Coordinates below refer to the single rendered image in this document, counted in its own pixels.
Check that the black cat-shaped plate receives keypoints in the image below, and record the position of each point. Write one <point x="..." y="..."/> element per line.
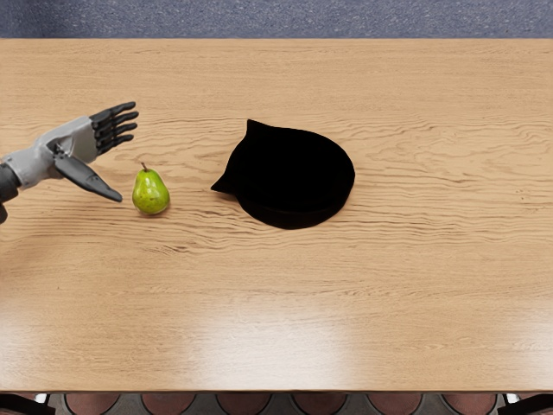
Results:
<point x="289" y="177"/>

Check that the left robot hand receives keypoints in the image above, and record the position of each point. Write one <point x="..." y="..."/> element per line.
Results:
<point x="65" y="144"/>

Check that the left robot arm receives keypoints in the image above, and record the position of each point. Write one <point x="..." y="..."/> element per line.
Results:
<point x="6" y="183"/>

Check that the green pear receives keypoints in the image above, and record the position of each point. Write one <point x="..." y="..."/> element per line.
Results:
<point x="150" y="194"/>

